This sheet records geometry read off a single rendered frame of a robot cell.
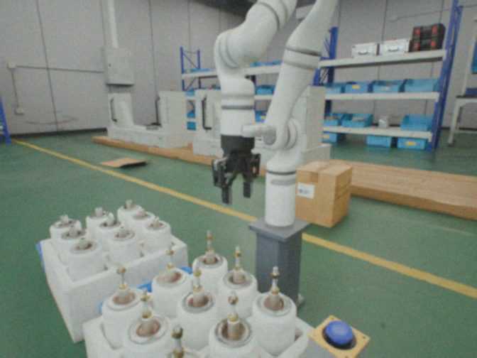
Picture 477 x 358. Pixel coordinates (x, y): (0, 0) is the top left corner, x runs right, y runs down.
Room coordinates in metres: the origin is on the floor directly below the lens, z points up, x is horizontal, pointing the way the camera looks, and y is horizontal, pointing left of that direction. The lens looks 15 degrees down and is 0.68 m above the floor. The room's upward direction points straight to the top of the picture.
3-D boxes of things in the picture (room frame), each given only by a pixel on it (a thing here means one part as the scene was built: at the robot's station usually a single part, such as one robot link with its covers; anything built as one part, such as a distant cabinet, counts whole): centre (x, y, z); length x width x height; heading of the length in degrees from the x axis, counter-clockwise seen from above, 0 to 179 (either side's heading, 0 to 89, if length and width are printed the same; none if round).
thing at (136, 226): (1.04, 0.37, 0.16); 0.10 x 0.10 x 0.18
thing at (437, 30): (4.40, -2.64, 1.57); 0.42 x 0.34 x 0.17; 138
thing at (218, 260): (0.72, 0.08, 0.25); 0.08 x 0.08 x 0.01
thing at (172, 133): (4.44, 1.36, 0.45); 1.61 x 0.57 x 0.74; 49
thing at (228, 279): (0.63, 0.00, 0.25); 0.08 x 0.08 x 0.01
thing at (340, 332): (0.38, -0.16, 0.32); 0.04 x 0.04 x 0.02
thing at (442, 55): (6.04, -0.84, 0.97); 5.51 x 0.64 x 1.94; 49
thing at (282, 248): (0.86, -0.13, 0.15); 0.15 x 0.15 x 0.30; 49
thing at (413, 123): (4.40, -2.68, 0.36); 0.50 x 0.38 x 0.21; 139
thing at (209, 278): (0.72, 0.08, 0.16); 0.10 x 0.10 x 0.18
